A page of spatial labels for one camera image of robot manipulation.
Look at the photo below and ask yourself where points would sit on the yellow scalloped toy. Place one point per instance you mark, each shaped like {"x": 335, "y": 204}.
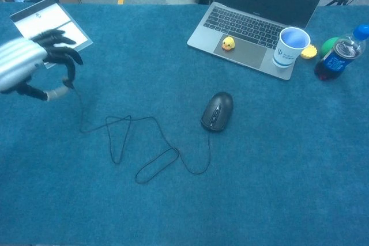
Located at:
{"x": 310, "y": 52}

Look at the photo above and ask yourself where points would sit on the white tablet-like flat box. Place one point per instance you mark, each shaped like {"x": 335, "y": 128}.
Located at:
{"x": 57, "y": 18}

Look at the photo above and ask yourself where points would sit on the cola bottle blue cap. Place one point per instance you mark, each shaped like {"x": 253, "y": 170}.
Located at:
{"x": 335, "y": 58}

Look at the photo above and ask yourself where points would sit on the black computer mouse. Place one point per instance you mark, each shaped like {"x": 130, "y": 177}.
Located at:
{"x": 219, "y": 110}

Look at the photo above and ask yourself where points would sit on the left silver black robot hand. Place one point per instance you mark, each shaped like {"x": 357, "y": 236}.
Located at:
{"x": 20, "y": 58}

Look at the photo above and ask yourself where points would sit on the grey open laptop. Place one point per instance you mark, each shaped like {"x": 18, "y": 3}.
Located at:
{"x": 245, "y": 53}

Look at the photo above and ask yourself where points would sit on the blue fabric tablecloth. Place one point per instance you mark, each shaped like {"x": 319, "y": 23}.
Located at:
{"x": 184, "y": 214}

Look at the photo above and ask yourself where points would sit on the green ball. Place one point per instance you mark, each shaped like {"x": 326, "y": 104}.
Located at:
{"x": 328, "y": 46}

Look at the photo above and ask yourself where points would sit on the yellow rubber duck toy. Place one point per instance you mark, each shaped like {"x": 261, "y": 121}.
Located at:
{"x": 228, "y": 44}

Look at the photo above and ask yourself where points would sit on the white paper cup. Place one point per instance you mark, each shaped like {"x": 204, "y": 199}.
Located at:
{"x": 284, "y": 56}

